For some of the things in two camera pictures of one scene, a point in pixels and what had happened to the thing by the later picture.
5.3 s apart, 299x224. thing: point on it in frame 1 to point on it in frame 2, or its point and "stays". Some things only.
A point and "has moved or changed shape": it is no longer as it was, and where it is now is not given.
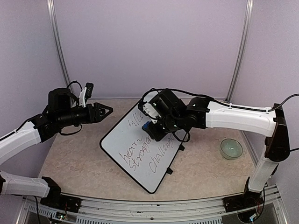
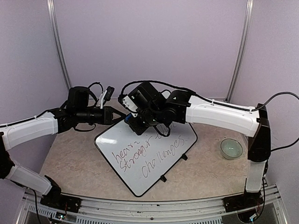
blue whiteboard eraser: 145,126 has moved or changed shape
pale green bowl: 231,149 stays
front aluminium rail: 32,211 stays
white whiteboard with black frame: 147,161 has moved or changed shape
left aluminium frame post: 51,7 stays
